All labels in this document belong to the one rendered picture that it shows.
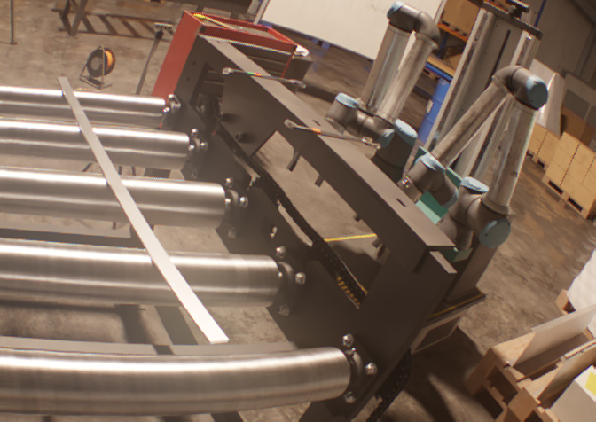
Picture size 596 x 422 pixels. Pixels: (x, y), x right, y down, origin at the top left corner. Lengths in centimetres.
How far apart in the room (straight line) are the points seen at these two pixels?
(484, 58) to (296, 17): 369
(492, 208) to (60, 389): 174
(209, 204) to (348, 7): 479
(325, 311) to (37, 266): 63
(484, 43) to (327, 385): 187
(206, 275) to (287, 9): 499
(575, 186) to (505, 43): 700
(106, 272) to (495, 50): 199
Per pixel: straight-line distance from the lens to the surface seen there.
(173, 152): 165
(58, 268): 103
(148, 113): 190
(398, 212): 106
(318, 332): 124
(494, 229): 214
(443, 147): 208
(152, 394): 86
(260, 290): 121
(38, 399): 82
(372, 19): 611
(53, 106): 181
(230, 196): 149
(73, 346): 105
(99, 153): 142
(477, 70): 257
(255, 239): 144
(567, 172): 945
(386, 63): 244
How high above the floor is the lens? 154
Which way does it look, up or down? 25 degrees down
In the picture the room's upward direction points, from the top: 24 degrees clockwise
